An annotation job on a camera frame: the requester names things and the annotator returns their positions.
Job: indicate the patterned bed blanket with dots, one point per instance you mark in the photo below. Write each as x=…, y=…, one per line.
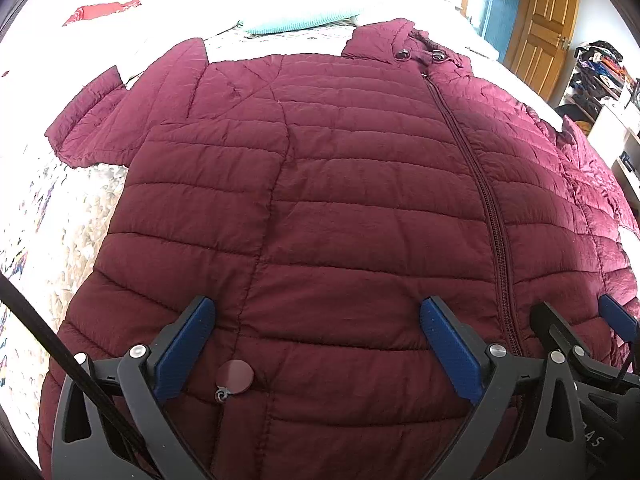
x=60, y=240

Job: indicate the blue door panel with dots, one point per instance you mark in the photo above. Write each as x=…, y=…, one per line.
x=497, y=5

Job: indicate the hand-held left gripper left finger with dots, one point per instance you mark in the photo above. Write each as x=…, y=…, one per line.
x=186, y=345

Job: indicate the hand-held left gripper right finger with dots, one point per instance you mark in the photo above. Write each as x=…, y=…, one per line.
x=450, y=345

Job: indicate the maroon puffer jacket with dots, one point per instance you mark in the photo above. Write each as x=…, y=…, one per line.
x=350, y=185

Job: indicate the wooden door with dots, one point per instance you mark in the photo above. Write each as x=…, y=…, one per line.
x=542, y=25

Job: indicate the shelf with clothes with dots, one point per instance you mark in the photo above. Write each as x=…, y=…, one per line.
x=597, y=77

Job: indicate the turquoise pillow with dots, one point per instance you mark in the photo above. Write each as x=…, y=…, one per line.
x=300, y=22

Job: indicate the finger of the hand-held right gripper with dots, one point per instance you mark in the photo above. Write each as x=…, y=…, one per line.
x=620, y=317
x=560, y=335

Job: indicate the red cloth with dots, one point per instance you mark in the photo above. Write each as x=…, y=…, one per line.
x=97, y=11

